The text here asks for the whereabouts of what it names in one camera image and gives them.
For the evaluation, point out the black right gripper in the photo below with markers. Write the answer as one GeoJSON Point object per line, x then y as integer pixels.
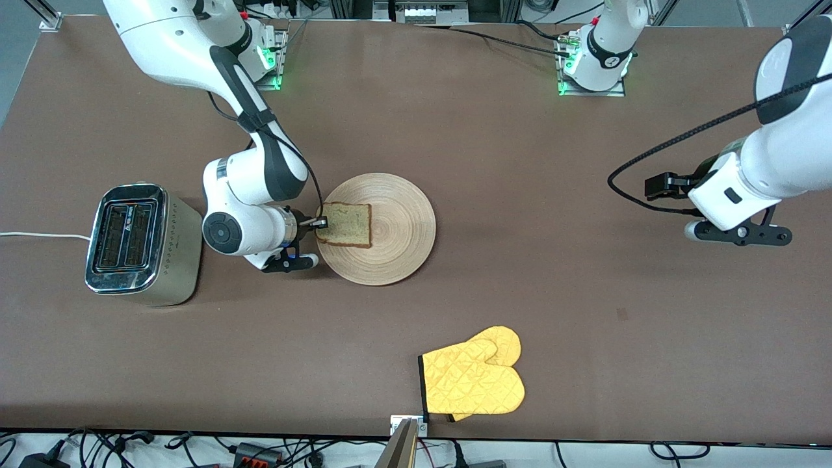
{"type": "Point", "coordinates": [303, 227]}

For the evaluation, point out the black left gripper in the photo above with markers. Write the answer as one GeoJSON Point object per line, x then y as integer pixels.
{"type": "Point", "coordinates": [690, 181]}

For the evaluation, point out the brown bread slice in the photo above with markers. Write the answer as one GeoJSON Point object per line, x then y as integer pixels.
{"type": "Point", "coordinates": [348, 224]}

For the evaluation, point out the round wooden plate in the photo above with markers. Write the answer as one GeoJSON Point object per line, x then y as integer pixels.
{"type": "Point", "coordinates": [396, 234]}

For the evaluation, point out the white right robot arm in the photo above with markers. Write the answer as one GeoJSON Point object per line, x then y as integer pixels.
{"type": "Point", "coordinates": [169, 45]}

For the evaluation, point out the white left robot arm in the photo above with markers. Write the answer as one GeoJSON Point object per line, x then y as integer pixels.
{"type": "Point", "coordinates": [793, 156]}

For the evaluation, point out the silver two-slot toaster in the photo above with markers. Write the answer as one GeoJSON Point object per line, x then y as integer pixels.
{"type": "Point", "coordinates": [175, 253]}

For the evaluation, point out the yellow quilted oven mitt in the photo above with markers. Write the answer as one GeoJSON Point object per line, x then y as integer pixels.
{"type": "Point", "coordinates": [474, 383]}
{"type": "Point", "coordinates": [460, 416]}

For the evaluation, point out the white power strip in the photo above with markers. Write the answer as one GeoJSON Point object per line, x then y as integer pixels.
{"type": "Point", "coordinates": [422, 13]}

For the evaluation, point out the black orange connector block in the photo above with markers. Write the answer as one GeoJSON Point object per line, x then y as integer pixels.
{"type": "Point", "coordinates": [257, 454]}

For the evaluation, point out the black plug box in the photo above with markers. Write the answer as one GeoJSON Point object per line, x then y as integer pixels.
{"type": "Point", "coordinates": [487, 465]}

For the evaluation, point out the black power adapter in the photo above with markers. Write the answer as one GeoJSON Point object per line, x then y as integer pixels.
{"type": "Point", "coordinates": [42, 463]}

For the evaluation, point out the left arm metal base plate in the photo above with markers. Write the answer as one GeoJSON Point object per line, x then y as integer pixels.
{"type": "Point", "coordinates": [591, 93]}

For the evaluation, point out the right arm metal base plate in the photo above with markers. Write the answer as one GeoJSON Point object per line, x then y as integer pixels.
{"type": "Point", "coordinates": [283, 39]}

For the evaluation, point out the silver table corner bracket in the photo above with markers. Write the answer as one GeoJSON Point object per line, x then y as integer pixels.
{"type": "Point", "coordinates": [51, 23]}
{"type": "Point", "coordinates": [788, 28]}

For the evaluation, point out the silver mounting bracket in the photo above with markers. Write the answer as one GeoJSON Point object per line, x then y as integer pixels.
{"type": "Point", "coordinates": [396, 426]}

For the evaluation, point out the aluminium camera stand beam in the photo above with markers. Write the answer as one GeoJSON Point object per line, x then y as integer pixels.
{"type": "Point", "coordinates": [400, 452]}

